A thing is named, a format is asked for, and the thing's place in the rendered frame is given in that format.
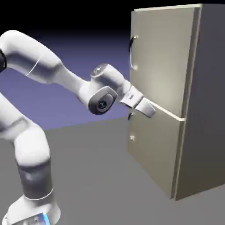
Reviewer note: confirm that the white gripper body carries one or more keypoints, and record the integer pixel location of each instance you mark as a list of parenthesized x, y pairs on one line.
[(145, 107)]

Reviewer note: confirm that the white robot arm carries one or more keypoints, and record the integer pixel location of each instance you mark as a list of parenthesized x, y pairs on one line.
[(44, 63)]

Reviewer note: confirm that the beige cabinet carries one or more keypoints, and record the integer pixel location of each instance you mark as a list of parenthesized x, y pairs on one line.
[(202, 105)]

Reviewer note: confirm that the short beige cabinet door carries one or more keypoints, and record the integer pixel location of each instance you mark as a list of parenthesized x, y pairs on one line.
[(154, 149)]

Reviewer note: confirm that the tall beige cabinet door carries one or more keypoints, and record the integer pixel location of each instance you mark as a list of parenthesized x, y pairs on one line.
[(163, 61)]

